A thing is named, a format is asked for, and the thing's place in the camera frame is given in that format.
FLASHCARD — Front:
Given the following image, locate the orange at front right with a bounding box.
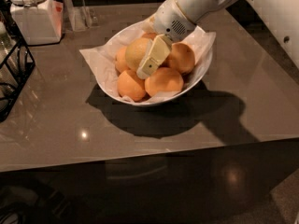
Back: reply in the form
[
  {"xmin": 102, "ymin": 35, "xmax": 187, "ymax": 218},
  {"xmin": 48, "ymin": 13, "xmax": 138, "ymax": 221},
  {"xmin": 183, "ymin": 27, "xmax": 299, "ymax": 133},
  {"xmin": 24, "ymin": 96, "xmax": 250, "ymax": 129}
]
[{"xmin": 145, "ymin": 67, "xmax": 184, "ymax": 97}]

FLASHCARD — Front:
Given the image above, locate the white paper liner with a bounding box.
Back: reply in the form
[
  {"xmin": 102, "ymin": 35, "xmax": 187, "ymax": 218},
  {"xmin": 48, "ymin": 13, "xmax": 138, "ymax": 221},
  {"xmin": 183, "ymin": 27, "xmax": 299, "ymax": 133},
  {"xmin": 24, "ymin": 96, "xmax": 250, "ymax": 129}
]
[{"xmin": 79, "ymin": 12, "xmax": 217, "ymax": 105}]

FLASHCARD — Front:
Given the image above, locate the white lidded canister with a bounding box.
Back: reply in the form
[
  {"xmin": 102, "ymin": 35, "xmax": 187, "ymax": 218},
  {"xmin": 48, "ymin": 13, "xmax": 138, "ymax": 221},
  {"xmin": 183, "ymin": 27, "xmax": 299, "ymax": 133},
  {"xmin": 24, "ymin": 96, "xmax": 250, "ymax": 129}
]
[{"xmin": 10, "ymin": 0, "xmax": 64, "ymax": 46}]

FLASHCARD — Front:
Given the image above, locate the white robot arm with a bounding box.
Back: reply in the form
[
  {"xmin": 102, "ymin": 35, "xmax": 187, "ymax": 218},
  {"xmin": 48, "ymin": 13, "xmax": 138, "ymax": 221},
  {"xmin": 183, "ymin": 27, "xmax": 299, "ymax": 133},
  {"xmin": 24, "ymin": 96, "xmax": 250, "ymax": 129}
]
[{"xmin": 137, "ymin": 0, "xmax": 299, "ymax": 79}]

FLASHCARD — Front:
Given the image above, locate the orange at front left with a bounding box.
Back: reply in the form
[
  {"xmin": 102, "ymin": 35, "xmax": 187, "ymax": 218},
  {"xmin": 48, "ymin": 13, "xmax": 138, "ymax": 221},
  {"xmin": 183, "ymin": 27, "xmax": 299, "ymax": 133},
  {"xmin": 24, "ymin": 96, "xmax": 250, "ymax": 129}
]
[{"xmin": 117, "ymin": 70, "xmax": 146, "ymax": 102}]

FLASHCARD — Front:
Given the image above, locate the white ceramic bowl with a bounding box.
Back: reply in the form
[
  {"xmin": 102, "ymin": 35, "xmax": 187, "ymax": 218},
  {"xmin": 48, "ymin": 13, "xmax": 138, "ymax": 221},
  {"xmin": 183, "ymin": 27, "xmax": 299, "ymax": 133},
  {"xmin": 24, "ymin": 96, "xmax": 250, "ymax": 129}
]
[{"xmin": 96, "ymin": 19, "xmax": 214, "ymax": 107}]

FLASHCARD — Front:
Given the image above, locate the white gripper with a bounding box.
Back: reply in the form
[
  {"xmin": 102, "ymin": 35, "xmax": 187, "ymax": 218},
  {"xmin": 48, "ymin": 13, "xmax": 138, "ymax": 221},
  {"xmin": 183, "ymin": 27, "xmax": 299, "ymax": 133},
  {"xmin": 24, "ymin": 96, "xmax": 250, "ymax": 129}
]
[{"xmin": 136, "ymin": 0, "xmax": 196, "ymax": 79}]

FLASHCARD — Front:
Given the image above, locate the black wire rack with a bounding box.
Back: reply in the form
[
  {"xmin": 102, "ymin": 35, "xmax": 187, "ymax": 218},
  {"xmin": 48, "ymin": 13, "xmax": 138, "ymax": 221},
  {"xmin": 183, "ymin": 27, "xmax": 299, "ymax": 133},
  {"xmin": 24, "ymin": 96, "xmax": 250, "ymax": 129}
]
[{"xmin": 0, "ymin": 0, "xmax": 36, "ymax": 122}]

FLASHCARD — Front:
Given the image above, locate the orange at back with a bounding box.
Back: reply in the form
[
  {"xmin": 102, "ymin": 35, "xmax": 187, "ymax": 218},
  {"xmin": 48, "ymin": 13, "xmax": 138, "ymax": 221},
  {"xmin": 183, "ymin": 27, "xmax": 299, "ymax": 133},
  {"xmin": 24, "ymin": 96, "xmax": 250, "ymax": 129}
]
[{"xmin": 141, "ymin": 33, "xmax": 157, "ymax": 40}]

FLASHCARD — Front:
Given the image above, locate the large yellowish orange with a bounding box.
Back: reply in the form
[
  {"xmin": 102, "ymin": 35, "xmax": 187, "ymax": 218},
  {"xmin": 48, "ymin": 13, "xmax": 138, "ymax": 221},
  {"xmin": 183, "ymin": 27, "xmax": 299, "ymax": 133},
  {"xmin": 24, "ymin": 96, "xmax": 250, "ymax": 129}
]
[{"xmin": 125, "ymin": 37, "xmax": 151, "ymax": 72}]

